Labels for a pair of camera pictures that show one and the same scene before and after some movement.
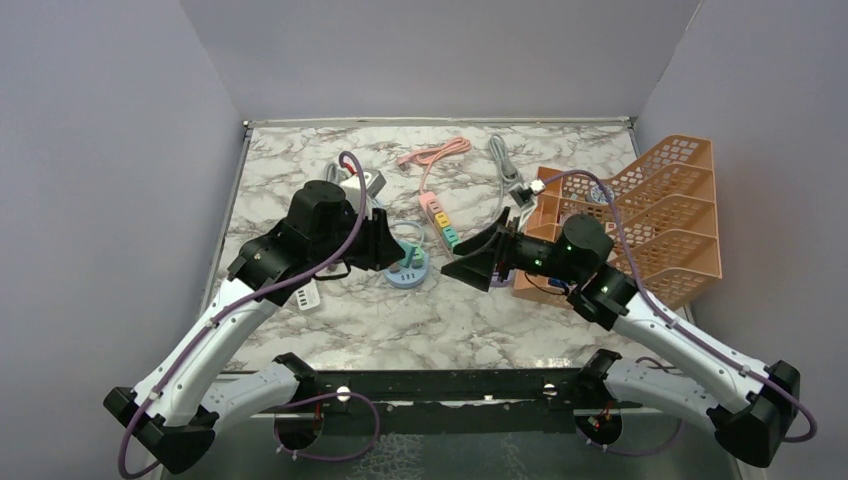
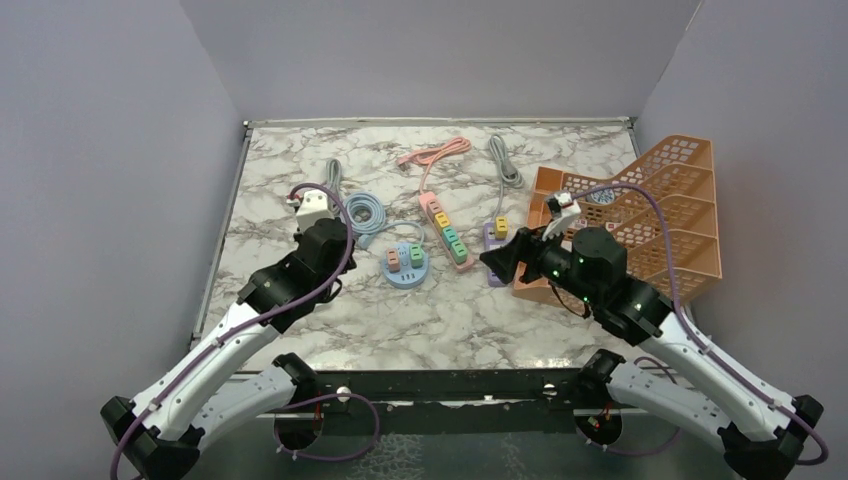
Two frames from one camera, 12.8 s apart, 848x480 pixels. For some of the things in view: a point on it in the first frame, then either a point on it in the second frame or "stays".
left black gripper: [381, 246] to [349, 263]
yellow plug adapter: [442, 220] stays
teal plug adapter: [451, 236] stays
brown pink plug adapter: [433, 207] stays
